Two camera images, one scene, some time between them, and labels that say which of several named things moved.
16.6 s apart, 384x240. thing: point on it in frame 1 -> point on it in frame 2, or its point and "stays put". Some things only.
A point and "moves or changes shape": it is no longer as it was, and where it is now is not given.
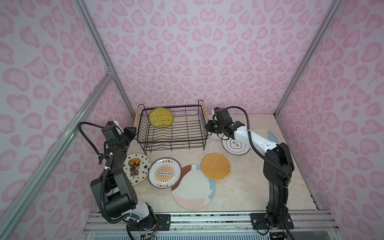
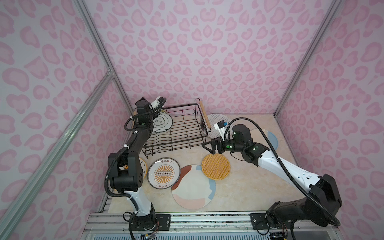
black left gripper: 129,132 -> 141,100
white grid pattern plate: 214,136 stays put
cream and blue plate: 265,134 stays put
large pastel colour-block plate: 195,191 stays put
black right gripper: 208,126 -> 218,142
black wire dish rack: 170,128 stays put
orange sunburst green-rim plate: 164,173 stays put
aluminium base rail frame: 307,225 stays put
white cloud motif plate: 234,147 moves or changes shape
